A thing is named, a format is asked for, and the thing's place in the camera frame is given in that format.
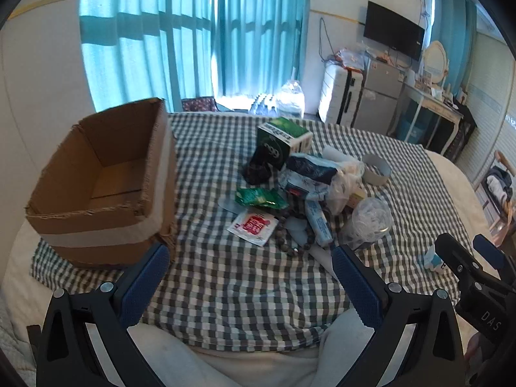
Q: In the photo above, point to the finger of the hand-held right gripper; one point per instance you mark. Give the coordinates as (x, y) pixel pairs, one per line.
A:
(487, 250)
(447, 248)

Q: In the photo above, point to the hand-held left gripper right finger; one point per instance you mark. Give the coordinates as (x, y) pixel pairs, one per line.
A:
(356, 286)

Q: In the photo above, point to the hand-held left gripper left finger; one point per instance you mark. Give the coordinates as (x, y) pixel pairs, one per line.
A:
(147, 286)

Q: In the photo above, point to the clear cotton swab container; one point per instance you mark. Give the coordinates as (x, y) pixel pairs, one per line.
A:
(367, 217)

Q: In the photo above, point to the white plastic bag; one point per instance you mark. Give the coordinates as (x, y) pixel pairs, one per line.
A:
(342, 185)

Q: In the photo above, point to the red white sachet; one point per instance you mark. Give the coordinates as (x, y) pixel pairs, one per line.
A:
(252, 225)

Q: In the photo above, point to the blue white tissue packet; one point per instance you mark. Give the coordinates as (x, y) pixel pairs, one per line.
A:
(310, 167)

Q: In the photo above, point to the green snack packet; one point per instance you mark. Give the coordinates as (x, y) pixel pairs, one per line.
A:
(260, 197)

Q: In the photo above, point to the brown cardboard box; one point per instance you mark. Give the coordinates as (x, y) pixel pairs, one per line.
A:
(121, 145)

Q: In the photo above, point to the small blue white bottle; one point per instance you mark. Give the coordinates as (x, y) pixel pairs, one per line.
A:
(432, 260)

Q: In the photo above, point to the white paper piece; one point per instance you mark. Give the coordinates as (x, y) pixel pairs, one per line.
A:
(326, 262)

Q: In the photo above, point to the wooden chair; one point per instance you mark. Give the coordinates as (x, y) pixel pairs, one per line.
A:
(506, 209)

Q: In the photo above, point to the white tube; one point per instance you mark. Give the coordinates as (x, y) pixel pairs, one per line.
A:
(318, 221)

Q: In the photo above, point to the checkered cloth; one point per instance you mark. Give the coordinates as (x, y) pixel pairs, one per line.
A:
(242, 290)

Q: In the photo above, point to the roll of tape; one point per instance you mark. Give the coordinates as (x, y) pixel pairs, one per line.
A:
(377, 173)

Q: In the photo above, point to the white dressing table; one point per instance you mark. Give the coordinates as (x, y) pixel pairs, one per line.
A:
(435, 105)

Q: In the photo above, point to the white louvered wardrobe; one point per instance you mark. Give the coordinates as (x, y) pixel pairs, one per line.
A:
(492, 100)

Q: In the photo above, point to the black pouch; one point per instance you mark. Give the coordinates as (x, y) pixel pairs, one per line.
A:
(258, 173)

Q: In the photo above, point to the green carton box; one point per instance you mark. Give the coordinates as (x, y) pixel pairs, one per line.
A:
(278, 145)

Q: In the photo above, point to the silver fridge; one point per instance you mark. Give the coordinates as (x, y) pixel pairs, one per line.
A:
(379, 96)

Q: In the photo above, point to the dark patterned cushion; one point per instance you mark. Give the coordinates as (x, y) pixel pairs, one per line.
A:
(197, 104)

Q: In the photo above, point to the oval vanity mirror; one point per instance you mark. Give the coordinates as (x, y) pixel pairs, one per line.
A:
(434, 58)

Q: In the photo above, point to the white suitcase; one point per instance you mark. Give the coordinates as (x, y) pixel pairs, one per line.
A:
(336, 92)

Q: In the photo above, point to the pack of water bottles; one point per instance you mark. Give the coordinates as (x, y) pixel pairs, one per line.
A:
(264, 105)

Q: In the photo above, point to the clear plastic bag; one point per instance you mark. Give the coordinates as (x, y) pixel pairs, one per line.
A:
(352, 57)

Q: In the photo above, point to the beige padded headboard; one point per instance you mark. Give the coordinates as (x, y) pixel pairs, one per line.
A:
(44, 88)

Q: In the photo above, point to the black television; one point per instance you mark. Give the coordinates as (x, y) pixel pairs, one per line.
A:
(393, 30)

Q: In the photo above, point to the narrow teal curtain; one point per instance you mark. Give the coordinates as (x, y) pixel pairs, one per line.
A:
(451, 16)

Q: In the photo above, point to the wide teal curtain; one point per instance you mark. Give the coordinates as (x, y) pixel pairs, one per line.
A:
(181, 28)

